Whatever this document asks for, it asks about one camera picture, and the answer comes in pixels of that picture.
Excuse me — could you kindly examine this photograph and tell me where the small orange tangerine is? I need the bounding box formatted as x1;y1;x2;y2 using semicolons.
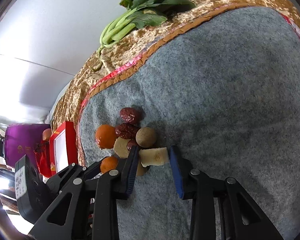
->
100;156;119;174

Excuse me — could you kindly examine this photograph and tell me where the dried red jujube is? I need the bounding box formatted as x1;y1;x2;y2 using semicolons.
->
120;107;142;125
115;123;140;139

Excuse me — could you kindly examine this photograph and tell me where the brown round longan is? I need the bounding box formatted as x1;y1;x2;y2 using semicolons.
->
135;127;157;148

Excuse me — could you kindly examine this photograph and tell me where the round beige cake piece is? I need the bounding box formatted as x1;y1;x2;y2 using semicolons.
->
113;137;129;159

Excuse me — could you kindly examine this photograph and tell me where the red box white interior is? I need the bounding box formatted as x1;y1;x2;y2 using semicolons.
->
49;121;78;175

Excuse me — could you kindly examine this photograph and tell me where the purple fabric bag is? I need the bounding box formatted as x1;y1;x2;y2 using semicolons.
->
4;124;50;167

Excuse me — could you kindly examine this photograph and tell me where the peach fruit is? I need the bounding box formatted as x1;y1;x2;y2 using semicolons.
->
43;128;52;141

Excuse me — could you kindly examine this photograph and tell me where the grey felt mat red trim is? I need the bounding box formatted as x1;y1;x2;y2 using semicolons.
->
79;7;300;239

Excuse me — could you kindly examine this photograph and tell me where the green leafy vegetable bunch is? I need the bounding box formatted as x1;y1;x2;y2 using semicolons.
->
96;0;195;60

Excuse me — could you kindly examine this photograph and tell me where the golden patterned cloth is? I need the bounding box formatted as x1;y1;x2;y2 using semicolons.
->
52;0;300;164

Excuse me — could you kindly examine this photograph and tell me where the red drawstring pouch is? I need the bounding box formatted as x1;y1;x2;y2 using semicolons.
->
34;140;52;178

